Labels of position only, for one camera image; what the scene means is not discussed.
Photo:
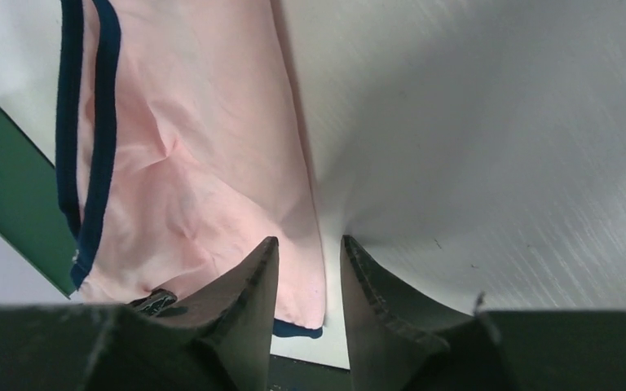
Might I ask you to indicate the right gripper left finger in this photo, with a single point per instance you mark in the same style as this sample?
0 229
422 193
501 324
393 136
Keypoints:
219 338

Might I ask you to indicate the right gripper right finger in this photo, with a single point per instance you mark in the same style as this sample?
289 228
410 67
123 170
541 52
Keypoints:
399 339

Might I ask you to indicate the pink underwear navy trim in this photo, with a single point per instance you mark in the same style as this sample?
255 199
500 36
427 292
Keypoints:
177 151

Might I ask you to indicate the green compartment tray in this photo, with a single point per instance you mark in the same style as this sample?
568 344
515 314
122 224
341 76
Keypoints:
30 220

